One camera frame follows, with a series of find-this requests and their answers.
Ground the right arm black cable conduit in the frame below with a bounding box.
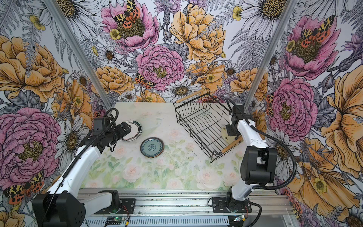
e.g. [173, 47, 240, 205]
[225, 97, 298, 227]

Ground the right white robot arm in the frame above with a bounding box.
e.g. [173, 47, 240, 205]
[223, 105, 277, 202]

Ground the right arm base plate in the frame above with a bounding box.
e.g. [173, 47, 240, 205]
[208, 197, 252, 213]

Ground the rearmost green red rimmed plate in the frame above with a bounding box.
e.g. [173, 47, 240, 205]
[121, 120, 142, 142]

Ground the right green circuit board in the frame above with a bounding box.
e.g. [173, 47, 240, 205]
[233, 215, 246, 222]

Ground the black wire dish rack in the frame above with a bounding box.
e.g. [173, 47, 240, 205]
[173, 93, 230, 163]

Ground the teal blue patterned plate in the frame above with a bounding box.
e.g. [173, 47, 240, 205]
[140, 137, 164, 158]

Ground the green circuit board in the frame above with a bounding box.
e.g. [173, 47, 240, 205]
[233, 215, 246, 222]
[105, 217, 128, 225]

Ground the beige green rimmed plate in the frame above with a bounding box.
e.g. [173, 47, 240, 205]
[220, 126, 235, 144]

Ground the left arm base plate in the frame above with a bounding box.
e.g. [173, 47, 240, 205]
[95, 198, 136, 215]

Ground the aluminium mounting rail frame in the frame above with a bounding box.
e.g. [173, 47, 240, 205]
[117, 188, 293, 217]

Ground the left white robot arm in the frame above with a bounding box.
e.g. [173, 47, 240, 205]
[32, 117, 131, 227]

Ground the far wooden rack handle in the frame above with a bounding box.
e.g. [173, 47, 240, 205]
[176, 89, 205, 103]

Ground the left green circuit board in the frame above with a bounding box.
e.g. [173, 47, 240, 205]
[105, 217, 128, 225]

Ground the white vented cable duct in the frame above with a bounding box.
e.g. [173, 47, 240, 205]
[81, 216, 230, 227]

